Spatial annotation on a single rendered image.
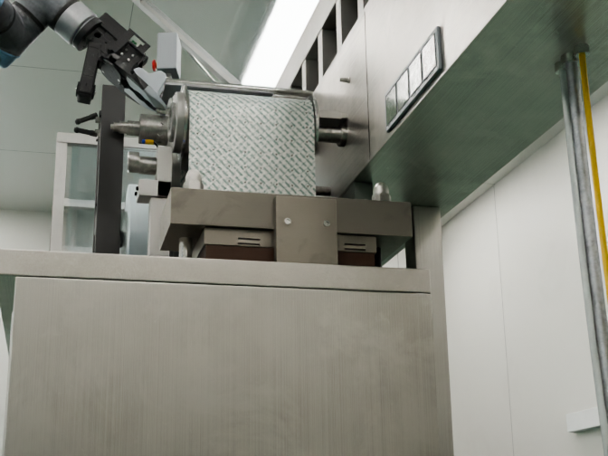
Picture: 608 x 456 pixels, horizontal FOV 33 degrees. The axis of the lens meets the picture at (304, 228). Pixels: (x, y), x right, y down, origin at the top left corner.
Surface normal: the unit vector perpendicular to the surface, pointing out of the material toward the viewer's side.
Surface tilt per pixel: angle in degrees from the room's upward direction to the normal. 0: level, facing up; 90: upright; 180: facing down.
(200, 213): 90
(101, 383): 90
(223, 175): 90
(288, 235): 90
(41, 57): 180
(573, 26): 180
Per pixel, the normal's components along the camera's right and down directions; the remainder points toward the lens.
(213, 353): 0.24, -0.29
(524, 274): -0.97, -0.05
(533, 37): 0.01, 0.96
